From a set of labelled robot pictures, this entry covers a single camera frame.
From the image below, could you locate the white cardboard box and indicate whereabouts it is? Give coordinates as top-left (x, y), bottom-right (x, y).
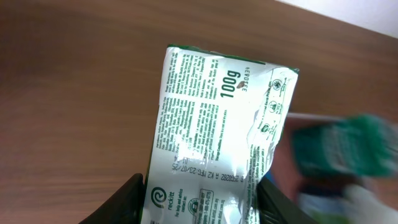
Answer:
top-left (269, 113), bottom-right (397, 210)

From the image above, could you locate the green white soap box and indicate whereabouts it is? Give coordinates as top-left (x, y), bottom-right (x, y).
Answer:
top-left (141, 45), bottom-right (299, 224)

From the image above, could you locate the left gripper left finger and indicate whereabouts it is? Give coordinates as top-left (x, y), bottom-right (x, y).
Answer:
top-left (79, 173), bottom-right (145, 224)

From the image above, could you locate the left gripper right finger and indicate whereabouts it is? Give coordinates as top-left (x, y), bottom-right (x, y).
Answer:
top-left (257, 177), bottom-right (317, 224)

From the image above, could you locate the blue mouthwash bottle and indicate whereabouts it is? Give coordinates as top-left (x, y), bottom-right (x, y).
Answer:
top-left (292, 114), bottom-right (397, 177)

